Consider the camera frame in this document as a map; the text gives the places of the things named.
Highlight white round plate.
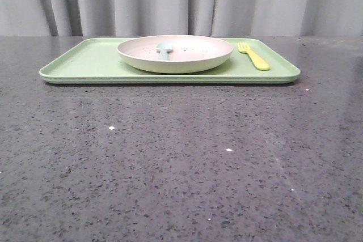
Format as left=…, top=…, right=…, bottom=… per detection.
left=117, top=35, right=234, bottom=74

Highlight yellow plastic fork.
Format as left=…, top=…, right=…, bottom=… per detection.
left=237, top=42, right=271, bottom=71

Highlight light blue plastic spoon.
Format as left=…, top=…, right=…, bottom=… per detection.
left=157, top=42, right=173, bottom=61

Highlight light green plastic tray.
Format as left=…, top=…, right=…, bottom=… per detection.
left=39, top=37, right=300, bottom=84

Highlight grey pleated curtain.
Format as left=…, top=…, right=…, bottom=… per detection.
left=1, top=0, right=362, bottom=37

